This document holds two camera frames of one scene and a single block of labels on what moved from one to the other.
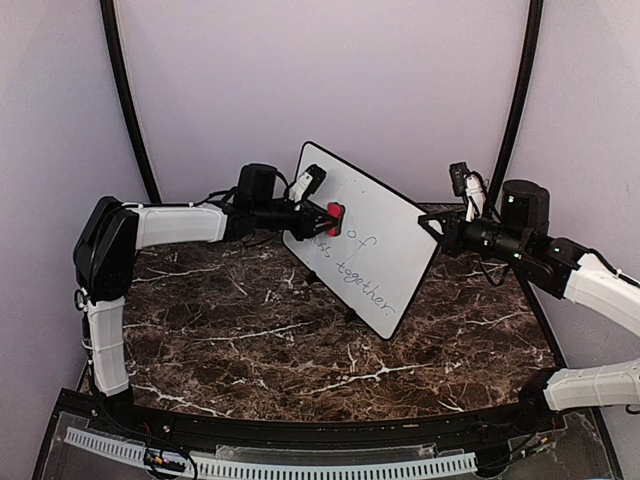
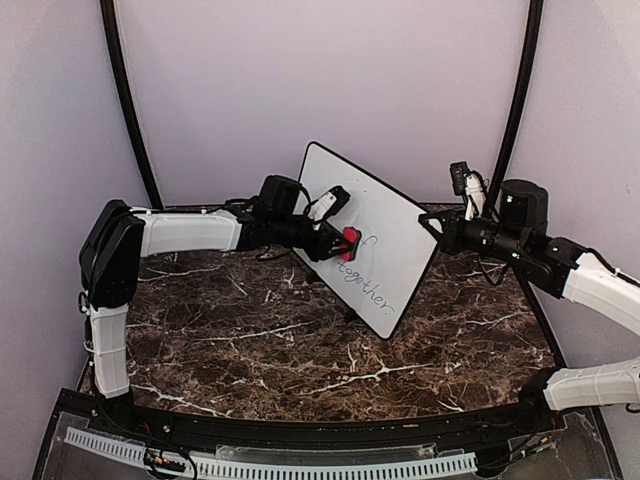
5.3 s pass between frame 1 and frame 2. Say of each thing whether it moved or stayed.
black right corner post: stayed
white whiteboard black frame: stayed
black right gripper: stayed
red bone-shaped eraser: moved
